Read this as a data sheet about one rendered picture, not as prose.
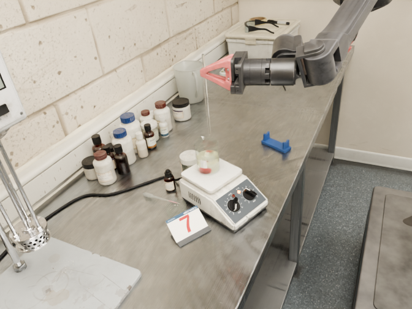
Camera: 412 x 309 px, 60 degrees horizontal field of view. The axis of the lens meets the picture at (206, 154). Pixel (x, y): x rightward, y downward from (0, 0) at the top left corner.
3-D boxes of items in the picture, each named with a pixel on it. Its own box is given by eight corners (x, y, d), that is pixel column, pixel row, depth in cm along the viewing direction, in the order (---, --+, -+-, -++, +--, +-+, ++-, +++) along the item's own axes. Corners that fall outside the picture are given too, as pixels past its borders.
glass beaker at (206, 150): (224, 173, 92) (222, 145, 87) (202, 180, 90) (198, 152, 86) (214, 160, 98) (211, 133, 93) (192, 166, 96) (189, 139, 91)
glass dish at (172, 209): (165, 206, 96) (164, 200, 95) (185, 202, 97) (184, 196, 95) (167, 220, 91) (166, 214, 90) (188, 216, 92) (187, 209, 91)
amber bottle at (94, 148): (106, 159, 119) (98, 130, 113) (113, 164, 116) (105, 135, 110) (94, 165, 116) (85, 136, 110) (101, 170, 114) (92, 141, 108)
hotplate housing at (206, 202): (268, 207, 92) (269, 183, 88) (234, 235, 85) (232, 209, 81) (209, 175, 106) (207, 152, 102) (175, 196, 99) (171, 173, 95)
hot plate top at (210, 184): (244, 172, 92) (244, 169, 92) (211, 195, 86) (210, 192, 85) (211, 156, 100) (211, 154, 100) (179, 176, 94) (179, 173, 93)
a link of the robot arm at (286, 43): (324, 47, 67) (331, 83, 73) (324, 15, 74) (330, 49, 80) (263, 62, 72) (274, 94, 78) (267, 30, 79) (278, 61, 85)
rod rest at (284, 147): (291, 149, 114) (292, 139, 112) (284, 153, 112) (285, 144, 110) (267, 138, 120) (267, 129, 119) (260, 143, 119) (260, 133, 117)
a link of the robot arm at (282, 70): (300, 68, 70) (298, 91, 74) (300, 48, 74) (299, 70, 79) (264, 69, 72) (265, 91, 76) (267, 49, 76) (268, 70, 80)
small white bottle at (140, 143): (150, 154, 119) (145, 132, 114) (143, 159, 117) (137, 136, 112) (144, 151, 121) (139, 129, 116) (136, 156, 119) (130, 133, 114)
